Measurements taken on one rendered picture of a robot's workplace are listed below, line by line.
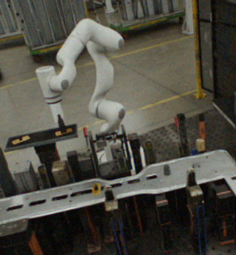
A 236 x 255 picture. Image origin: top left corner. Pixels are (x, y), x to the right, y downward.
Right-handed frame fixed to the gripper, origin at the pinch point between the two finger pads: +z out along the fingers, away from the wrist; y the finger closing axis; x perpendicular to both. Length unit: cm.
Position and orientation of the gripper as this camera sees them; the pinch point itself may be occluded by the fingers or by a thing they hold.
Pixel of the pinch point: (62, 127)
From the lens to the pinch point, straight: 180.4
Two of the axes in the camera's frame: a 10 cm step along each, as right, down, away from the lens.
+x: 9.3, -2.9, 2.2
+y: 3.4, 4.6, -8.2
